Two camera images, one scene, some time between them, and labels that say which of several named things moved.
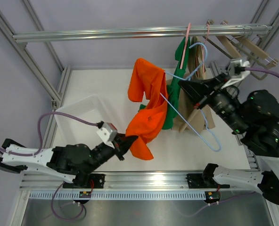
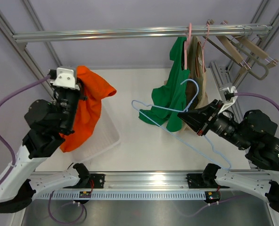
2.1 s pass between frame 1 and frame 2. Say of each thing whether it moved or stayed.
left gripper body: moved
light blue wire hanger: moved
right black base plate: stayed
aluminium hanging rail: stayed
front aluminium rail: stayed
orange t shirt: moved
